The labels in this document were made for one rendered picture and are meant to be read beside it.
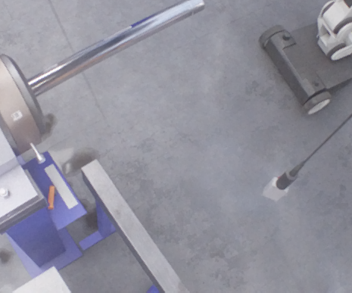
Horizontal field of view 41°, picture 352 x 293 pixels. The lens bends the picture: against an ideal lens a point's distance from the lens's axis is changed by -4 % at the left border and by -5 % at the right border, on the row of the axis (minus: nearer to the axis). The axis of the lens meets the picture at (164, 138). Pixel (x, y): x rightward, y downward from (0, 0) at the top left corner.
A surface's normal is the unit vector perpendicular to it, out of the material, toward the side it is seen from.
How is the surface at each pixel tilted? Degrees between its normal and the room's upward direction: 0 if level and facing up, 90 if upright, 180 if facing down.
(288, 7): 0
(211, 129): 0
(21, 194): 0
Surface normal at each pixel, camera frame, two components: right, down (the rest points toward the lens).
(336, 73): 0.11, -0.39
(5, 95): 0.33, -0.04
